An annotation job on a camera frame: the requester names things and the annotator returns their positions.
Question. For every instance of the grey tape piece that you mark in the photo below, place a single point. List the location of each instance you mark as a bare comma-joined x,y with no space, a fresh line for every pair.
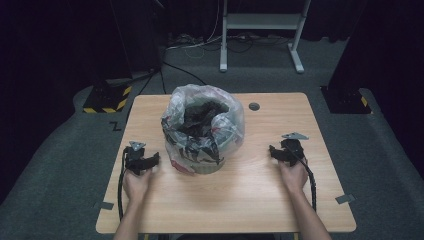
345,199
104,205

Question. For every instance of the person's left hand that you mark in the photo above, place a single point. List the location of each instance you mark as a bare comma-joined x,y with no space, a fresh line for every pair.
136,185

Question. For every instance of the clear plastic trash bag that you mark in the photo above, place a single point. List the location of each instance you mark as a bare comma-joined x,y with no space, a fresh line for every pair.
186,140

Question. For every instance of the black yellow striped stand base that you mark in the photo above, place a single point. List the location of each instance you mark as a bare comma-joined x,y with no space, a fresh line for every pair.
346,100
106,100

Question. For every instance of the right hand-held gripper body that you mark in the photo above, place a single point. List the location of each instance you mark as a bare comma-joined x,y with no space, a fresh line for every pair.
292,148

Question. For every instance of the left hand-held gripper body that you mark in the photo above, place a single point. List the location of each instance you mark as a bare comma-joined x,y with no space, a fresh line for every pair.
134,156

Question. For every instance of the person's right hand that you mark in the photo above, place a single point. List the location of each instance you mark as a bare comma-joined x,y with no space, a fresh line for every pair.
294,177

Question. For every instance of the white metal stand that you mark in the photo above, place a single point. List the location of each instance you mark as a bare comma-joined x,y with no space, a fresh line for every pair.
263,21

